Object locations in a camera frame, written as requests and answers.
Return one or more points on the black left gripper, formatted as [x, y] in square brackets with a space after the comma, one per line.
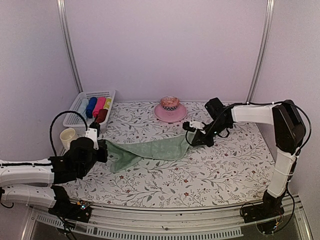
[103, 146]

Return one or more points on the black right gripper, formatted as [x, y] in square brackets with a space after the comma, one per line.
[203, 140]

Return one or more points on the green panda towel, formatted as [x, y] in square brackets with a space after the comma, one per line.
[127, 155]

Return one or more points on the dark red towel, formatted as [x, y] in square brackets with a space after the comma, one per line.
[101, 116]

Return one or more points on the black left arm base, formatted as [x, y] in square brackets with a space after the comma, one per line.
[65, 209]

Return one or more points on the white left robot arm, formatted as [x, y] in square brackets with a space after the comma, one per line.
[39, 182]

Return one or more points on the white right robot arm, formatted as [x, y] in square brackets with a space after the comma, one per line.
[284, 116]

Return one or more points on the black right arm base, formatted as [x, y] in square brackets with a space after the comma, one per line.
[270, 207]

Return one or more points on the white cup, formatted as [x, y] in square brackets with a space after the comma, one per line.
[67, 136]

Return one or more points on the white plastic basket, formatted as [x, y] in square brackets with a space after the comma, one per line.
[73, 121]

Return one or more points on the pink plate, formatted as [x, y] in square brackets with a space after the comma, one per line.
[170, 116]

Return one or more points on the patterned small bowl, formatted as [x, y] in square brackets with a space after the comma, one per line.
[169, 103]

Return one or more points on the light blue rolled towel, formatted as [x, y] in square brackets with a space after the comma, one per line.
[82, 107]

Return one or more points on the dark blue rolled towel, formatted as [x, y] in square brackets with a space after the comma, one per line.
[90, 107]

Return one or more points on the pink rolled towel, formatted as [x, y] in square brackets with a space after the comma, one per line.
[98, 106]

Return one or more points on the yellow green rolled towel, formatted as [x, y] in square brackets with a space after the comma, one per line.
[107, 103]

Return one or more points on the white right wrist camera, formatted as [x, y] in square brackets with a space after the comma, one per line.
[193, 126]

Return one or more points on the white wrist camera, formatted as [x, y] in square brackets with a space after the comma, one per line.
[193, 126]
[92, 133]

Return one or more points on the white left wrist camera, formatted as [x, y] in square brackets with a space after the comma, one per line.
[92, 133]

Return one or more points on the aluminium front rail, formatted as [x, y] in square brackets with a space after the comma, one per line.
[108, 222]

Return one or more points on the right aluminium frame post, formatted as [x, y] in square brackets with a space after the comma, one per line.
[270, 5]

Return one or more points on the aluminium frame post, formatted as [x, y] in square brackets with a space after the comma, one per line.
[62, 14]
[270, 5]

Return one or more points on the left aluminium frame post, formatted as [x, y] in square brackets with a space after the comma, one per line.
[62, 14]

